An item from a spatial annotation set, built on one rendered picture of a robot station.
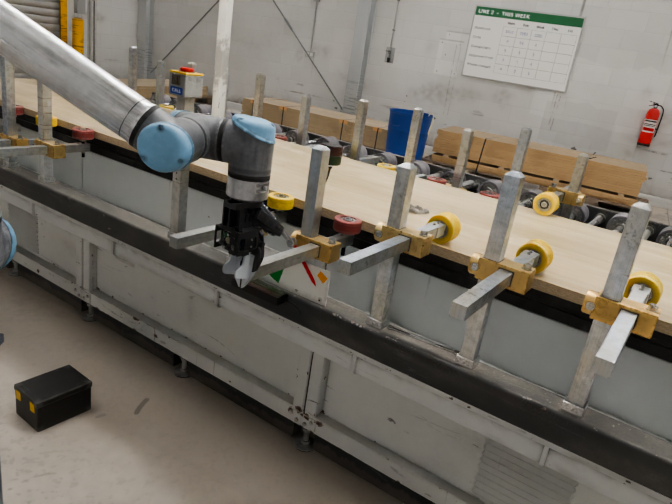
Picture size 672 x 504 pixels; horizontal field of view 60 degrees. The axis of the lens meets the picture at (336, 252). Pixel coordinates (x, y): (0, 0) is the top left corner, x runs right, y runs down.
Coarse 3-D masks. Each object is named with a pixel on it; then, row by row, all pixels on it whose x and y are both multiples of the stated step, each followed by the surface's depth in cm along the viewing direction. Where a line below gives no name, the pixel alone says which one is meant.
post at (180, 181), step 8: (176, 104) 172; (184, 104) 170; (192, 104) 173; (192, 112) 174; (184, 168) 178; (176, 176) 179; (184, 176) 179; (176, 184) 179; (184, 184) 180; (176, 192) 180; (184, 192) 181; (176, 200) 181; (184, 200) 182; (176, 208) 182; (184, 208) 183; (176, 216) 182; (184, 216) 184; (176, 224) 183; (184, 224) 185; (168, 232) 185; (176, 232) 184
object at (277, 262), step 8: (336, 240) 158; (344, 240) 162; (352, 240) 165; (296, 248) 148; (304, 248) 148; (312, 248) 149; (272, 256) 140; (280, 256) 141; (288, 256) 141; (296, 256) 144; (304, 256) 147; (312, 256) 151; (264, 264) 134; (272, 264) 137; (280, 264) 140; (288, 264) 142; (256, 272) 132; (264, 272) 135; (272, 272) 138
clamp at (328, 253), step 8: (296, 232) 157; (304, 240) 154; (312, 240) 153; (320, 240) 153; (328, 240) 154; (320, 248) 152; (328, 248) 150; (336, 248) 152; (320, 256) 152; (328, 256) 151; (336, 256) 154
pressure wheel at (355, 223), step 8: (336, 216) 163; (344, 216) 165; (352, 216) 166; (336, 224) 161; (344, 224) 160; (352, 224) 160; (360, 224) 162; (344, 232) 160; (352, 232) 161; (344, 248) 166
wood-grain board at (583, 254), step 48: (0, 96) 269; (288, 144) 263; (288, 192) 183; (336, 192) 192; (384, 192) 202; (432, 192) 214; (480, 240) 165; (528, 240) 172; (576, 240) 180; (576, 288) 139
